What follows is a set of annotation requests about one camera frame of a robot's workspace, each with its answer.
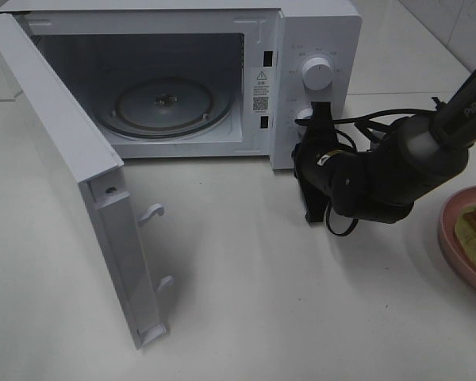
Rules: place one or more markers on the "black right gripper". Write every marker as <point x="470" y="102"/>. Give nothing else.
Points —
<point x="324" y="167"/>

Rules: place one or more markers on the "pink round plate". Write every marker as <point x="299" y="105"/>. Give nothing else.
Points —
<point x="452" y="251"/>

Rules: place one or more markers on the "white microwave door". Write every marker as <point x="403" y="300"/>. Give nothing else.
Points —
<point x="87" y="175"/>

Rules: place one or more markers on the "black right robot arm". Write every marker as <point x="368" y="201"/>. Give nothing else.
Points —
<point x="375" y="167"/>

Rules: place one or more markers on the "white lower timer knob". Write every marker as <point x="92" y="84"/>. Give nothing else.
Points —
<point x="304" y="117"/>

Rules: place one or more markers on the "white upper power knob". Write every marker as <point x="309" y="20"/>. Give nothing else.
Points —
<point x="317" y="72"/>

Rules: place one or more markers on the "glass microwave turntable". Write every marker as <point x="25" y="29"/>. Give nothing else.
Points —
<point x="164" y="107"/>

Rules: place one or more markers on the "white microwave oven body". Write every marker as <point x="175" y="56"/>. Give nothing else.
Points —
<point x="255" y="47"/>

